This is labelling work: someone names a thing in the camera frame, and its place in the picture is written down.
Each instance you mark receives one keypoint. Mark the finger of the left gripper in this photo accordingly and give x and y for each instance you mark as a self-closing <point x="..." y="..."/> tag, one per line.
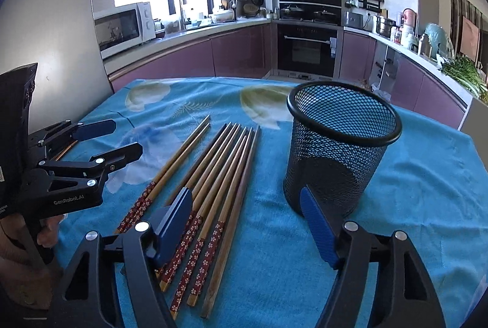
<point x="89" y="131"/>
<point x="114" y="160"/>

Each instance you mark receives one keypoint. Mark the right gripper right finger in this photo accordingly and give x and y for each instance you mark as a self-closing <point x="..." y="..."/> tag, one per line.
<point x="404" y="294"/>

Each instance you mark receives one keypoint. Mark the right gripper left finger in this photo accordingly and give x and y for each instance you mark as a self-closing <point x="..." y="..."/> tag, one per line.
<point x="87" y="293"/>

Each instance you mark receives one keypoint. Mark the plain brown wooden chopstick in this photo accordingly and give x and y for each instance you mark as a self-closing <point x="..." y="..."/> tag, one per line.
<point x="230" y="230"/>

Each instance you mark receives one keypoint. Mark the kitchen faucet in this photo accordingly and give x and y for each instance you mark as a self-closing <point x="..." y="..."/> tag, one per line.
<point x="183" y="20"/>

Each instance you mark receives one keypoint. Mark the purple kitchen cabinets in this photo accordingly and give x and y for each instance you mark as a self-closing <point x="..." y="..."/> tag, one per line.
<point x="247" y="53"/>

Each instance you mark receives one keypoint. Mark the left hand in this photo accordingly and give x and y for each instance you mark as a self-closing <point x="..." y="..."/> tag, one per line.
<point x="28" y="283"/>

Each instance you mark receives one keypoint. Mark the white microwave oven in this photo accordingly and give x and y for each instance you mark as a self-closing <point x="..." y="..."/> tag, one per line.
<point x="121" y="28"/>

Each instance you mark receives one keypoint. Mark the blue floral tablecloth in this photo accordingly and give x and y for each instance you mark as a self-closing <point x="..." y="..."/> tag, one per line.
<point x="431" y="184"/>

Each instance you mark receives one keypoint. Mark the black mesh utensil holder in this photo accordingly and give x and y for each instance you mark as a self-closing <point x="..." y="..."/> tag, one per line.
<point x="340" y="134"/>

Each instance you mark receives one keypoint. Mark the black built-in oven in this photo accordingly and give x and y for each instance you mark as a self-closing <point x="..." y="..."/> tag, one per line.
<point x="306" y="49"/>

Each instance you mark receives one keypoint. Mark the green leafy vegetables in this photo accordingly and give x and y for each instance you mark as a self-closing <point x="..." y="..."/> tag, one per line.
<point x="463" y="70"/>

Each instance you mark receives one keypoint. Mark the black gas stove hood unit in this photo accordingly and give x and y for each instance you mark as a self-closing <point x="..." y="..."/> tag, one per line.
<point x="319" y="11"/>

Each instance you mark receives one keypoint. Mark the mint green appliance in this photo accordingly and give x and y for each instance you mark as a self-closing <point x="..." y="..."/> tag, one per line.
<point x="439" y="40"/>

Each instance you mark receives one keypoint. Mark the steel pot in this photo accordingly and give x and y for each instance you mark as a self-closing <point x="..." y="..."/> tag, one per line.
<point x="384" y="26"/>

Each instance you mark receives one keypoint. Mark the pink kettle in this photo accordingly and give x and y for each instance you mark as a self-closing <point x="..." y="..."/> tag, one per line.
<point x="409" y="19"/>

